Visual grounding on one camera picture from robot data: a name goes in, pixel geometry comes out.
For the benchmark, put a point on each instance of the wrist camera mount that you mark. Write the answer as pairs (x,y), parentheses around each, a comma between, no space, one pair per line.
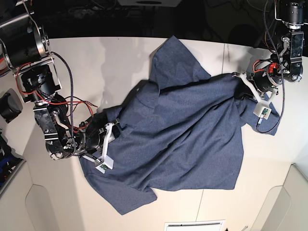
(262,108)
(101,160)

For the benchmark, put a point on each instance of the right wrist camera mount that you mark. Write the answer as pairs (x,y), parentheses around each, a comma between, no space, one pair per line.
(101,160)

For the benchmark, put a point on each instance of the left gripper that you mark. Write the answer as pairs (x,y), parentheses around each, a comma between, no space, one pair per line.
(263,82)

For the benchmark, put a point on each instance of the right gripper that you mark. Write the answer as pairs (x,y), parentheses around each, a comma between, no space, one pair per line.
(91,133)

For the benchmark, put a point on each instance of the blue t-shirt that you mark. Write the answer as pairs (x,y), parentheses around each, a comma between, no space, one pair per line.
(181,130)

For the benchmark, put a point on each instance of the black cylindrical holder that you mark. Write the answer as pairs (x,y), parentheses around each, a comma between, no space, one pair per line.
(10,106)

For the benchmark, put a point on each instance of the bin of blue parts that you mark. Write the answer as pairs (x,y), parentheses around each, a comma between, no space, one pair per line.
(8,161)

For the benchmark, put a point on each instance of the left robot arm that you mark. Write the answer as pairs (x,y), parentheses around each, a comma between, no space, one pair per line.
(284,38)

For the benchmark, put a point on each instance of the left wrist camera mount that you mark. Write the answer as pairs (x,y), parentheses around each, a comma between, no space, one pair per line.
(262,108)

